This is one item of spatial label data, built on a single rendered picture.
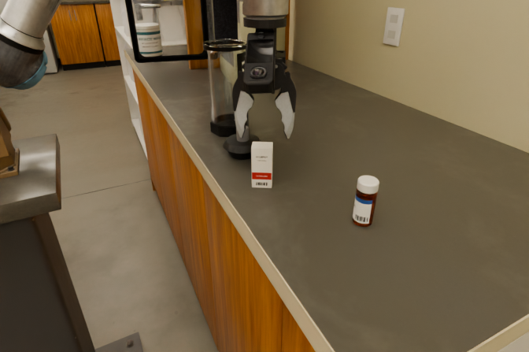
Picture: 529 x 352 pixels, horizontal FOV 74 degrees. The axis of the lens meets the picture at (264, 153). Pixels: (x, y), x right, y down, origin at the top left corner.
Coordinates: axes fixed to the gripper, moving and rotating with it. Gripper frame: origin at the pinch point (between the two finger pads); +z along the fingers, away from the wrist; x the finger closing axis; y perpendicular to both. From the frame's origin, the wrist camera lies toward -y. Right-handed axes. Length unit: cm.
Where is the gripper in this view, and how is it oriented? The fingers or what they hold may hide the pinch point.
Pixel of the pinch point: (264, 134)
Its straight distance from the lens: 65.1
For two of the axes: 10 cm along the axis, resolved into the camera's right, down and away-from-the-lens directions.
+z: 0.0, 8.9, 4.5
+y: 0.6, -4.5, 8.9
